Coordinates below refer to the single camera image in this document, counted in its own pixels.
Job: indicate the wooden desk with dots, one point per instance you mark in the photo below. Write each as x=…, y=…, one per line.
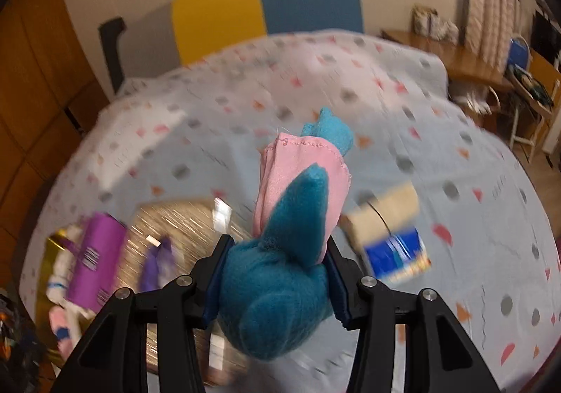
x=460, y=57

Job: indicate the blue plush toy pink dress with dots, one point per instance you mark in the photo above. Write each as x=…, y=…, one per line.
x=271, y=301

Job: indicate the blue folding chair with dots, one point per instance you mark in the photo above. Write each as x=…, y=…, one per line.
x=519, y=53

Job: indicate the small purple packet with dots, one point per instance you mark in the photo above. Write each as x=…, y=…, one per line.
x=157, y=263

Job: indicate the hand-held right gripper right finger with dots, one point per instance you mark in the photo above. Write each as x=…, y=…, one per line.
x=338, y=292

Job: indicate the dark bag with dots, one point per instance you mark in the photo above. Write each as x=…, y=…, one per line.
x=532, y=86

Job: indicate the large purple packet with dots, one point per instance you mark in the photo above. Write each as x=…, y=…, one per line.
x=96, y=261

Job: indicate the pink fluffy sock toy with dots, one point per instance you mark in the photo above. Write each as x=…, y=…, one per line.
x=63, y=327

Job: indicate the blue yellow grey chair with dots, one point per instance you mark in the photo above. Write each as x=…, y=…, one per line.
x=307, y=2

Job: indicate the blue tissue packet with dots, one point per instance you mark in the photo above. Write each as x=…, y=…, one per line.
x=394, y=259

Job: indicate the printed tablecloth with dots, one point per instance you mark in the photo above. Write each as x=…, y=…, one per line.
x=394, y=134

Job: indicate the wooden wardrobe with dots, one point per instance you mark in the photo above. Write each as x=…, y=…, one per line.
x=39, y=68

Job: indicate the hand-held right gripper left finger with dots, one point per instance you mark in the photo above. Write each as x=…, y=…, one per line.
x=211, y=283

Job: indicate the clear desk organiser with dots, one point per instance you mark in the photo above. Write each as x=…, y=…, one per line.
x=434, y=24

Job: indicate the orange wooden board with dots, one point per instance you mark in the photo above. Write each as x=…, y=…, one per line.
x=545, y=68

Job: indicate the beige towel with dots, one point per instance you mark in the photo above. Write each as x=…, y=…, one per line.
x=385, y=211

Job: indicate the white tote bag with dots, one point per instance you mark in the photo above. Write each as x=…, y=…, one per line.
x=475, y=101

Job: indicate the gold glitter tray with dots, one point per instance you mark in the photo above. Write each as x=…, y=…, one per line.
x=184, y=222

